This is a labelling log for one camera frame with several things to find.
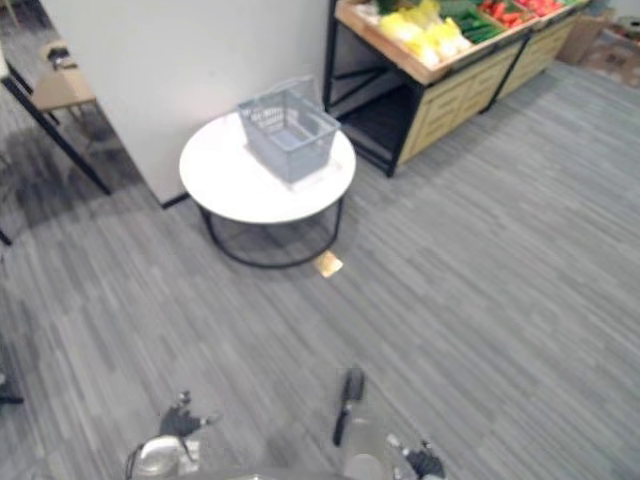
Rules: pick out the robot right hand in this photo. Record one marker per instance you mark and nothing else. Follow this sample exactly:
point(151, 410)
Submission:
point(425, 462)

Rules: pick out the wooden vegetable stand black frame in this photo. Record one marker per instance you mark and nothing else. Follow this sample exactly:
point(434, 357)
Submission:
point(450, 100)
point(545, 50)

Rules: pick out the grey plastic shopping basket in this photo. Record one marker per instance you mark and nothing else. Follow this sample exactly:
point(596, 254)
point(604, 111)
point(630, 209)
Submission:
point(295, 145)

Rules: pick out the round white table black frame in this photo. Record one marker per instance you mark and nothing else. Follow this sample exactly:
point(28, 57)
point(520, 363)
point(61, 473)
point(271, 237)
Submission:
point(235, 180)

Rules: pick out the small wooden table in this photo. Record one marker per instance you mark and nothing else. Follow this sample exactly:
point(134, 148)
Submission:
point(62, 85)

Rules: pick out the red tomato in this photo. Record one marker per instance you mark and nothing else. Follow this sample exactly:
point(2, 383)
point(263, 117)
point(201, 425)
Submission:
point(542, 5)

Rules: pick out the black device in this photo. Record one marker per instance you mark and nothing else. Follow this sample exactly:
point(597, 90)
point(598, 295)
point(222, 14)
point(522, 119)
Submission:
point(59, 56)

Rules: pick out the tan cardboard piece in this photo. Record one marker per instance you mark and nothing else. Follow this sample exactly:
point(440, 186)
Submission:
point(329, 264)

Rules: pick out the orange carrot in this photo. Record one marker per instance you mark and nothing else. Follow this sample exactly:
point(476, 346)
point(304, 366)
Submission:
point(505, 15)

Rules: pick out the yellow napa cabbage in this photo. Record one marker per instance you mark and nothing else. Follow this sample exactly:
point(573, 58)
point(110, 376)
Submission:
point(450, 39)
point(400, 26)
point(424, 51)
point(426, 11)

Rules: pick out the brown cardboard box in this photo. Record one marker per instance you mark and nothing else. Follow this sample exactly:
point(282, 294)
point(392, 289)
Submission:
point(582, 36)

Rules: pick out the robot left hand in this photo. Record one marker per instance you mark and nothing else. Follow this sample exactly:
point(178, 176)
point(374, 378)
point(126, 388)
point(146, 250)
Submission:
point(177, 422)

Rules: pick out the green cucumber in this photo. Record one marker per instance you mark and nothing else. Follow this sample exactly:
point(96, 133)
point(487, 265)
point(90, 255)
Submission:
point(467, 20)
point(482, 33)

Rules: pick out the dark green leafy vegetable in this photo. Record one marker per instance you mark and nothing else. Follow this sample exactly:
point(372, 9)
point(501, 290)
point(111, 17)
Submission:
point(392, 4)

